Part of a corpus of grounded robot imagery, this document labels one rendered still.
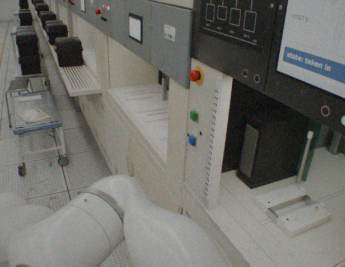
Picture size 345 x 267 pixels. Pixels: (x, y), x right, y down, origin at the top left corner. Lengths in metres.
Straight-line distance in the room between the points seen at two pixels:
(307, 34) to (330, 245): 0.76
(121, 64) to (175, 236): 2.16
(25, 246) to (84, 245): 0.07
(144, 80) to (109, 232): 2.16
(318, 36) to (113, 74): 1.96
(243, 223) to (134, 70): 1.66
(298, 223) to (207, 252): 0.85
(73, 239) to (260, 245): 0.79
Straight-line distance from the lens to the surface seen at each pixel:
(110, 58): 2.42
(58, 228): 0.44
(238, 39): 0.87
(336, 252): 1.20
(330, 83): 0.66
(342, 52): 0.64
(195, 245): 0.36
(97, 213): 0.46
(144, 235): 0.38
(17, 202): 0.82
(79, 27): 3.87
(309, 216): 1.25
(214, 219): 1.18
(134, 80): 2.53
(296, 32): 0.72
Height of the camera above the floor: 1.65
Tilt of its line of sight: 27 degrees down
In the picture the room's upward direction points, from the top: 2 degrees clockwise
